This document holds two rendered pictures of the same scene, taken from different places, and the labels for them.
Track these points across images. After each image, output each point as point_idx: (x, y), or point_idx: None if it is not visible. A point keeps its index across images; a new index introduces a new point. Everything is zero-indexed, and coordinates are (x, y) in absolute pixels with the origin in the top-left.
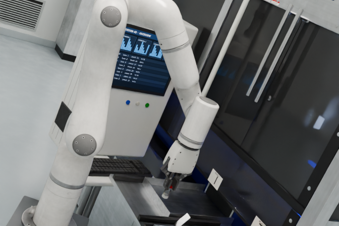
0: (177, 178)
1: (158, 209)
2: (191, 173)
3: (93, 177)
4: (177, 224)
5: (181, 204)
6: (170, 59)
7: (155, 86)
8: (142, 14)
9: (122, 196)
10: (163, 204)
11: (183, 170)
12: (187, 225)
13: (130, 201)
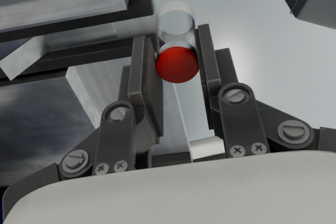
0: (147, 118)
1: (91, 93)
2: (9, 195)
3: (205, 154)
4: (39, 47)
5: (25, 126)
6: None
7: None
8: None
9: (180, 111)
10: (83, 105)
11: (140, 203)
12: (5, 56)
13: (164, 102)
